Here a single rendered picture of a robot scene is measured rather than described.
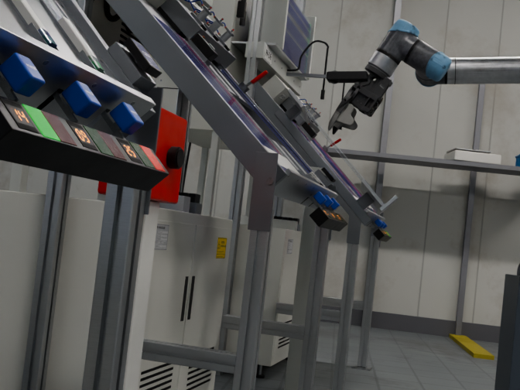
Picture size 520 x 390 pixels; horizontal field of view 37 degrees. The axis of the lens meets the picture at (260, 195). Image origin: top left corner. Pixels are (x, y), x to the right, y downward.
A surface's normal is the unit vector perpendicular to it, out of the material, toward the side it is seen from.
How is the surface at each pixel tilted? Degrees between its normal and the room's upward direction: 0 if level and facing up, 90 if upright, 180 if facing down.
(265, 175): 90
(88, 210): 90
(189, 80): 90
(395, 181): 90
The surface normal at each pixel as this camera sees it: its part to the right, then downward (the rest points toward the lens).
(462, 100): -0.10, -0.07
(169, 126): 0.96, 0.09
